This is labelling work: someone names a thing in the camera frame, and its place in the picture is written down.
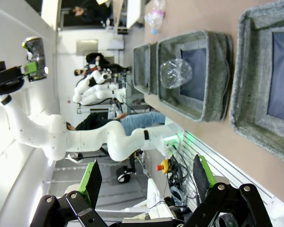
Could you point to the seated person in blue jeans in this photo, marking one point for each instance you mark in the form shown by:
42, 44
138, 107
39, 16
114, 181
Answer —
142, 119

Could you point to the dark printed drink can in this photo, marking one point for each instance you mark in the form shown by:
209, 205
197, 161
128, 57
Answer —
39, 53

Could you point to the bystander in black jacket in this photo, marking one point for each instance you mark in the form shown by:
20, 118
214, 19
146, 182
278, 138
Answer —
101, 60

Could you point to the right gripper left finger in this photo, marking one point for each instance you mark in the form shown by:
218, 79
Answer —
85, 208

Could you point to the yellow red emergency stop button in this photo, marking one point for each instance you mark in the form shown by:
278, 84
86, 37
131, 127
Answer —
163, 166

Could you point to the bystander in black clothes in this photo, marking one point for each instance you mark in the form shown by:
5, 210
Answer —
90, 11

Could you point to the clear bottle with pink label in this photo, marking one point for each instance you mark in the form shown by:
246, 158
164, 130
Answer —
156, 16

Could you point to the grey fabric basket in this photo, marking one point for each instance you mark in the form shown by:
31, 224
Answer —
251, 71
142, 71
215, 71

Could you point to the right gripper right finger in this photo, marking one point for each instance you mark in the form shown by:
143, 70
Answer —
224, 208

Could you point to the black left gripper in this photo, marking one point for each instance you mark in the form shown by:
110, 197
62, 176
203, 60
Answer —
7, 78

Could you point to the clear plastic container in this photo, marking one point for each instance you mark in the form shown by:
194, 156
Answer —
175, 74

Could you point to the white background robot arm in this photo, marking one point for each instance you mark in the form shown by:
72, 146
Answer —
98, 75
94, 94

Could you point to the grey wall panel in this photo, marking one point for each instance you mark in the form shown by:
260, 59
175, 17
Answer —
87, 47

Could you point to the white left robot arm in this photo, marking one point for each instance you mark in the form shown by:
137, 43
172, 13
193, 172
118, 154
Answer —
56, 134

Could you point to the white slotted mounting rail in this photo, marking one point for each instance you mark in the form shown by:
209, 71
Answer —
217, 160

